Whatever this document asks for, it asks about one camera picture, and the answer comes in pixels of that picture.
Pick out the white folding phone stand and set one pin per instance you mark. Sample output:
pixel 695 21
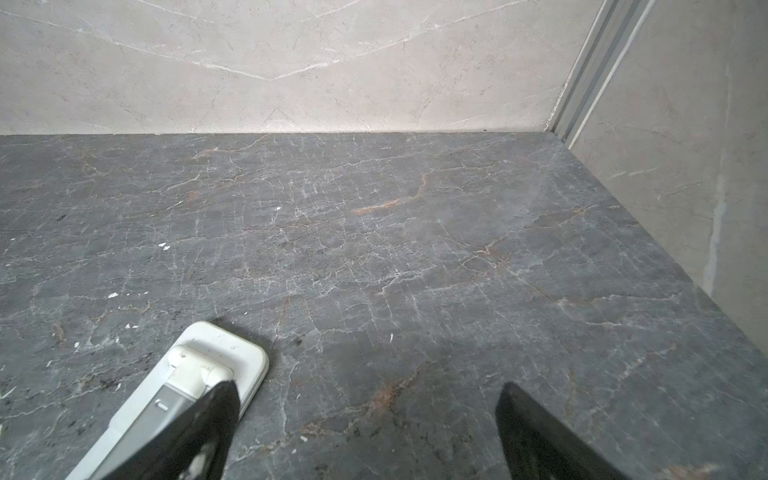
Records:
pixel 203 356

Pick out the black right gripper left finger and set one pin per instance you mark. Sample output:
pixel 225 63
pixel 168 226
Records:
pixel 193 446

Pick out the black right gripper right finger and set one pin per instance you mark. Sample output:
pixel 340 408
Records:
pixel 536 445

